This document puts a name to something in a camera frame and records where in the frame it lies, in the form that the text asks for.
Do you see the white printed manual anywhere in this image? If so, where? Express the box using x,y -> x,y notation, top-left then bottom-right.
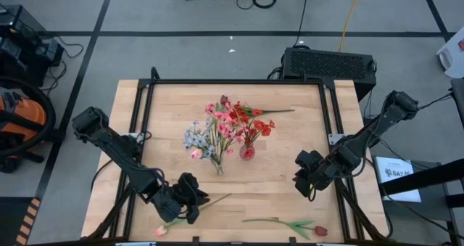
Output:
374,155 -> 423,203

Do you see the black side stand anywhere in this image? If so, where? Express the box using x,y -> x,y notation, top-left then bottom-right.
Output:
376,77 -> 464,246

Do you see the white flower bunch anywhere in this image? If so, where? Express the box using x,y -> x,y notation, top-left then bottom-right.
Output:
182,120 -> 218,167

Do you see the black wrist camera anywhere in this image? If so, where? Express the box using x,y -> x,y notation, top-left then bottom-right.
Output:
295,149 -> 326,171
173,172 -> 210,207

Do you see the black metal table frame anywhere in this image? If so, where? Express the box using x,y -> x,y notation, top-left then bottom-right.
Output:
81,67 -> 391,246

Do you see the yellow power cord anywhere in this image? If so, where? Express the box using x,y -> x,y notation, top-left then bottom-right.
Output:
338,0 -> 365,53

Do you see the white plastic object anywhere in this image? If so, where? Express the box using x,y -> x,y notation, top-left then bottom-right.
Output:
436,23 -> 464,79

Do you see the black equipment cart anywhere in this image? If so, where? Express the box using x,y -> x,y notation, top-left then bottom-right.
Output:
0,3 -> 65,88

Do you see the red flower bunch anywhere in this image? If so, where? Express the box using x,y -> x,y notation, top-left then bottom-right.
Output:
237,118 -> 276,156
231,100 -> 295,126

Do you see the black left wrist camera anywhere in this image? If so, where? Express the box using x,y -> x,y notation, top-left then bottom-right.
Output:
173,172 -> 210,207

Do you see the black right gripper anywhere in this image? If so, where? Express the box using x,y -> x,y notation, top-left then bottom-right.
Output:
292,158 -> 340,202

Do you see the orange vacuum cleaner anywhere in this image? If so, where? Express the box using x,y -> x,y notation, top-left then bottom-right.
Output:
0,75 -> 65,174

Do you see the pink tulip with stem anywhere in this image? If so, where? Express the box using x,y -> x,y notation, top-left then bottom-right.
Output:
154,193 -> 232,238
190,147 -> 218,167

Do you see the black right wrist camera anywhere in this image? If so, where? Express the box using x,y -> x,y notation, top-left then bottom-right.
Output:
295,149 -> 326,171

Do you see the clear glass vase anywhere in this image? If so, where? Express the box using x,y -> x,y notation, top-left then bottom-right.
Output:
209,155 -> 226,177

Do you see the black computer case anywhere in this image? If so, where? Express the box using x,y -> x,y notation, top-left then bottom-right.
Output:
281,46 -> 378,102

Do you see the purple glass vase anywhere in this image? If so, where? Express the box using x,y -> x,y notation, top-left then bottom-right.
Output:
239,144 -> 257,162

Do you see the black power cable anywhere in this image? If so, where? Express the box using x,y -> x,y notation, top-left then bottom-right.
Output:
292,0 -> 312,47

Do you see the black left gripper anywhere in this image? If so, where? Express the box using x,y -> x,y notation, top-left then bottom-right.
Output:
150,186 -> 210,225

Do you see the pink flower bunch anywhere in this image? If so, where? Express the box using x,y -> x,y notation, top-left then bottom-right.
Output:
204,102 -> 247,169

